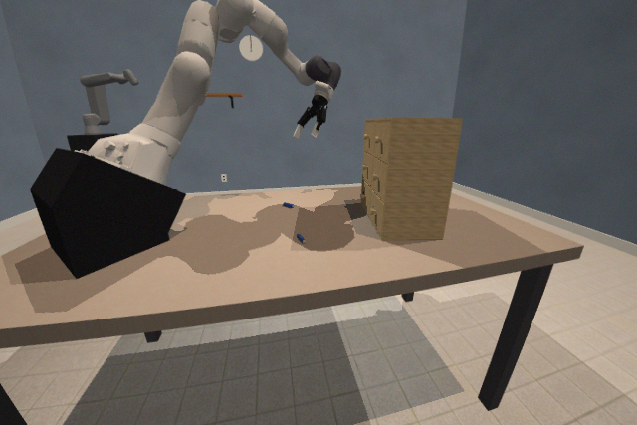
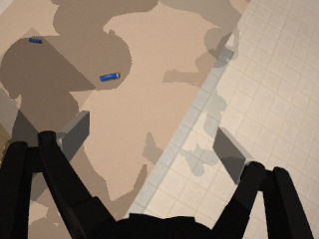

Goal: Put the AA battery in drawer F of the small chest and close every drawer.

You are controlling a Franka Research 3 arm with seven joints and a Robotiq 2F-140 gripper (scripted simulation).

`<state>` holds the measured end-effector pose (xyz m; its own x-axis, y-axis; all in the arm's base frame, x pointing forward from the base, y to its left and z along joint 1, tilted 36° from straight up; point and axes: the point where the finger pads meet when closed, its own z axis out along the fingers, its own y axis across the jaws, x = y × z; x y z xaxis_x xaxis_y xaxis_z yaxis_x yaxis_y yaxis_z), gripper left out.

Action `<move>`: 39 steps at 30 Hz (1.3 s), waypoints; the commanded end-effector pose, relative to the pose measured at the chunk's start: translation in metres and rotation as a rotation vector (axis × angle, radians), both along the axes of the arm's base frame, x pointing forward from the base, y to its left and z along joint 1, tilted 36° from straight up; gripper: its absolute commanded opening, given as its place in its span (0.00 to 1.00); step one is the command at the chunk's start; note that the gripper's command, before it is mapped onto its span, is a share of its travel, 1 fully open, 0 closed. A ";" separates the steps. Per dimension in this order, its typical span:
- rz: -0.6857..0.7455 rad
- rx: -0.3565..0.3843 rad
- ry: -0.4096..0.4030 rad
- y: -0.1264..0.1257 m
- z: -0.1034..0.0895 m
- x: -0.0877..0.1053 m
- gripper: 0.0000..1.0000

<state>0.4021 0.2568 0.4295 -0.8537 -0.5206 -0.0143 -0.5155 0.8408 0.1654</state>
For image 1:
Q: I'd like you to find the small wooden chest of drawers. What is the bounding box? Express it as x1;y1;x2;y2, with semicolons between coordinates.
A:
361;117;463;240

